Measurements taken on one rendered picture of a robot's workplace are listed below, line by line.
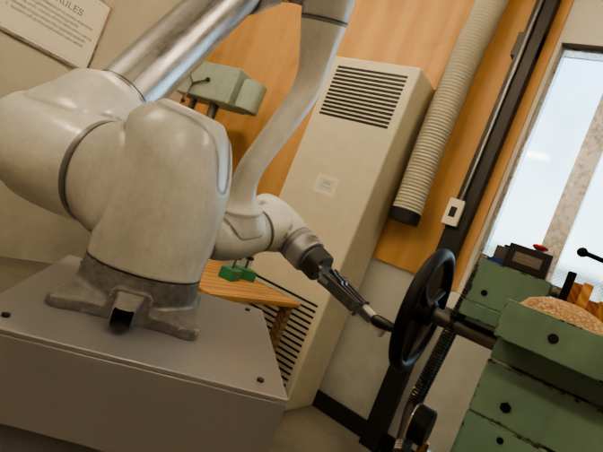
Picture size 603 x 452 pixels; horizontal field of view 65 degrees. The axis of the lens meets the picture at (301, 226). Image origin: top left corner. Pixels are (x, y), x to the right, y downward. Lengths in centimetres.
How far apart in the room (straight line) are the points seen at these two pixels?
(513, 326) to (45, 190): 68
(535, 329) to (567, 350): 5
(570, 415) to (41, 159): 82
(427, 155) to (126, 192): 194
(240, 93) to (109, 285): 229
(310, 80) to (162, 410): 73
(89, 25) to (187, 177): 285
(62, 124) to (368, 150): 185
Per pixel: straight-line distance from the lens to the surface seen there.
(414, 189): 236
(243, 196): 99
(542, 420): 85
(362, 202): 232
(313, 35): 104
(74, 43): 336
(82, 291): 63
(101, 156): 64
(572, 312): 80
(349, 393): 261
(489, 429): 86
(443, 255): 103
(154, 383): 53
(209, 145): 61
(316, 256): 106
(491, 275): 102
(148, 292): 61
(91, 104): 74
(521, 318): 78
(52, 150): 69
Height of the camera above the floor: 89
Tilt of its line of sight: level
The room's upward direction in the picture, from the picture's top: 22 degrees clockwise
